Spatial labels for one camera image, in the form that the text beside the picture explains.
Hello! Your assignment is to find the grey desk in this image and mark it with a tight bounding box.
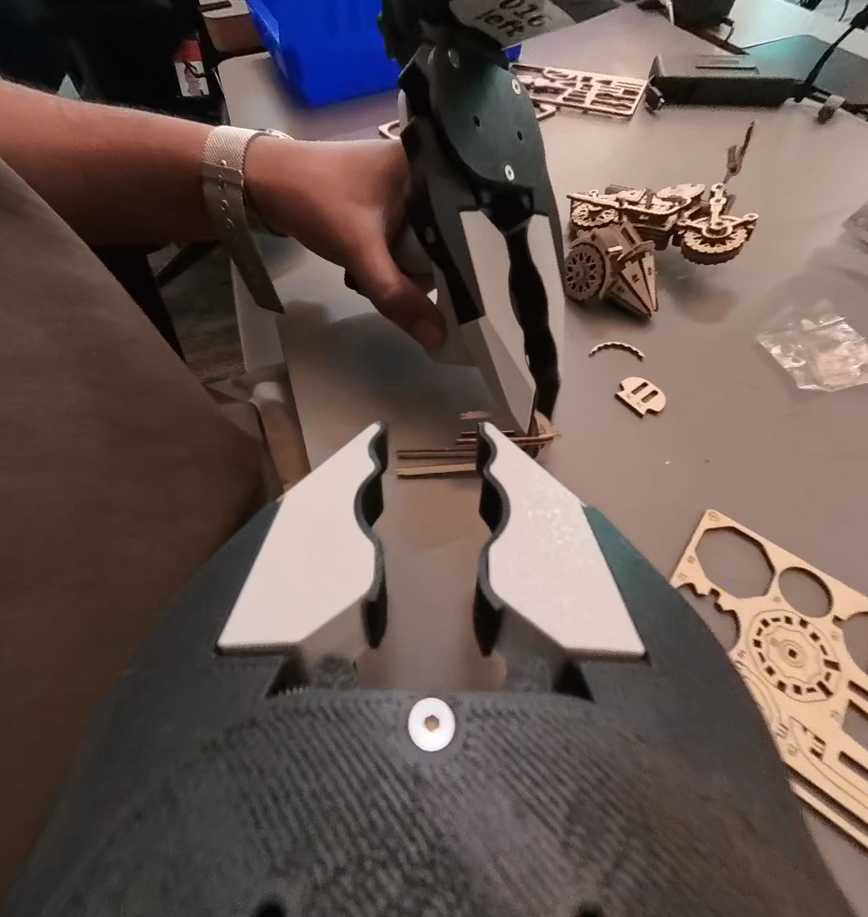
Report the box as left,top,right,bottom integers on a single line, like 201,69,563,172
215,0,868,917

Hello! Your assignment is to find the person's left hand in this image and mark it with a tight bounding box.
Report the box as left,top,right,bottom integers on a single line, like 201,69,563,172
248,135,451,353

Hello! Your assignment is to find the large wooden puzzle sheet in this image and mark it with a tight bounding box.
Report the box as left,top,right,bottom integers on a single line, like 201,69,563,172
669,509,868,864

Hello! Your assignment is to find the wooden motorcycle model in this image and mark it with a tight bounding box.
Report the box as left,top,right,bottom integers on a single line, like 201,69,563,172
567,120,761,269

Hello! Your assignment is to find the black cable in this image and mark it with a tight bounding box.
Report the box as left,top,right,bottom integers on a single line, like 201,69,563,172
798,20,868,124

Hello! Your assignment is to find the person's left forearm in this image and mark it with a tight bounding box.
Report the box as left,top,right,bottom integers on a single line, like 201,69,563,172
0,75,216,252

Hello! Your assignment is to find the small wooden model part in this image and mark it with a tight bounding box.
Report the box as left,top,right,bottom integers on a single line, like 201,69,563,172
509,410,561,457

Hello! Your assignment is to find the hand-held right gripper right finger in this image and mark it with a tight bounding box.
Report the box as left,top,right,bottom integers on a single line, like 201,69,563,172
473,421,647,661

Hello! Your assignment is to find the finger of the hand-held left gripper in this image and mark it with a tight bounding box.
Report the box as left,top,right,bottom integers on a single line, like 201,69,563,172
443,206,551,437
509,213,570,425

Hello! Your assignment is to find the black power adapter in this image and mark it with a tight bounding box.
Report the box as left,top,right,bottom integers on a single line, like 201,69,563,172
647,54,802,111

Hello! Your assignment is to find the clear plastic bag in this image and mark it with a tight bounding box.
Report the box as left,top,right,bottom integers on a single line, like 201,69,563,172
755,303,868,393

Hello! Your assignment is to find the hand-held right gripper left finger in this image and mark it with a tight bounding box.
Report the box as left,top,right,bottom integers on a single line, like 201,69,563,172
215,421,391,656

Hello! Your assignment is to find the blue plastic bin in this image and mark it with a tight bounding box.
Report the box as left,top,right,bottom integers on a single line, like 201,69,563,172
246,0,404,110

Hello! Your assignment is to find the round slotted wooden piece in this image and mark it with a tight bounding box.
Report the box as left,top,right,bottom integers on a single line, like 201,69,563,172
615,376,667,420

